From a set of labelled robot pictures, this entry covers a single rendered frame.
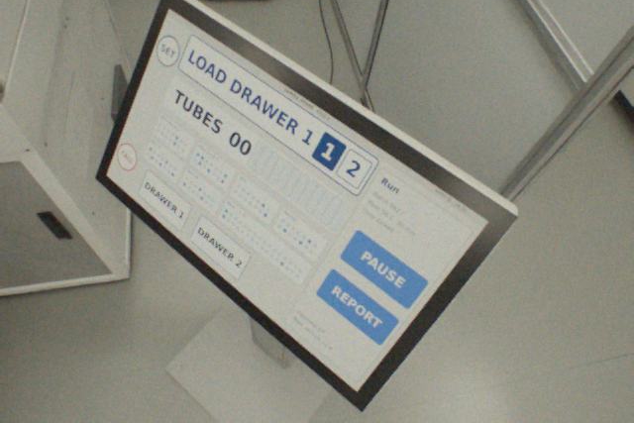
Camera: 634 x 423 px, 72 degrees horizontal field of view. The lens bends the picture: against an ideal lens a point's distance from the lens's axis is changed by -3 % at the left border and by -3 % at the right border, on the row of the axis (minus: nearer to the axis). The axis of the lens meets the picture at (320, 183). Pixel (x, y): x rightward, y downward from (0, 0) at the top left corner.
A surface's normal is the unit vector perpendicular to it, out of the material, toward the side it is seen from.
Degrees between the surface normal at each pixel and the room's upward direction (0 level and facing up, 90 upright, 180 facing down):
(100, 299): 0
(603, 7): 90
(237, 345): 3
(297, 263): 50
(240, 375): 3
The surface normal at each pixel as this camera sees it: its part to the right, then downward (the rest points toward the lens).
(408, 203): -0.41, 0.14
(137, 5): 0.10, -0.53
